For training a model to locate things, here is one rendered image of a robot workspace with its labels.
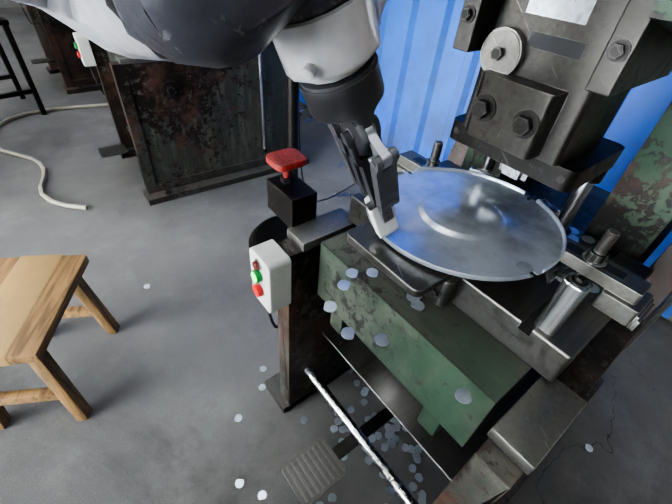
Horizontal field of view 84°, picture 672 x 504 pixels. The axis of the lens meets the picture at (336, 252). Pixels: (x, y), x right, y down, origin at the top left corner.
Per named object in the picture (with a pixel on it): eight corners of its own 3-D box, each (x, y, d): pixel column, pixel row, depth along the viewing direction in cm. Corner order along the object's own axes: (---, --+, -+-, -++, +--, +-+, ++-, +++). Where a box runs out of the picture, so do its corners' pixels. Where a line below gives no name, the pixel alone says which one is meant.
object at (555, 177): (556, 210, 50) (577, 174, 46) (441, 150, 61) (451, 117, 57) (606, 179, 58) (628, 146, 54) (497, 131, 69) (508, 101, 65)
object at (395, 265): (397, 356, 52) (419, 291, 43) (336, 294, 60) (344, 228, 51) (497, 284, 65) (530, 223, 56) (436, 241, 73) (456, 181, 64)
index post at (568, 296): (551, 338, 50) (589, 289, 44) (531, 323, 52) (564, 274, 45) (561, 328, 51) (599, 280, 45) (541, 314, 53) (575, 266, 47)
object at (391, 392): (452, 483, 72) (453, 482, 72) (321, 333, 96) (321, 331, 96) (557, 371, 93) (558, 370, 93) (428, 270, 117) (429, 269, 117)
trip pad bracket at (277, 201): (292, 271, 82) (292, 196, 69) (269, 247, 87) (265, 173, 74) (314, 261, 85) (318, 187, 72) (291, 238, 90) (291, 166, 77)
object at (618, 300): (631, 331, 52) (682, 279, 45) (524, 262, 61) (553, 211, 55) (647, 312, 55) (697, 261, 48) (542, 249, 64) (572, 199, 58)
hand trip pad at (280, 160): (279, 201, 73) (279, 166, 67) (264, 187, 76) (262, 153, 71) (309, 191, 76) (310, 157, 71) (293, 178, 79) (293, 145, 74)
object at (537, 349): (551, 384, 52) (572, 360, 48) (347, 219, 77) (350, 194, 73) (633, 294, 67) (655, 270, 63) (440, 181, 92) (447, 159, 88)
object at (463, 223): (335, 185, 61) (335, 181, 61) (472, 161, 71) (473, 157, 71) (441, 308, 41) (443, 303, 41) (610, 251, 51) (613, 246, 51)
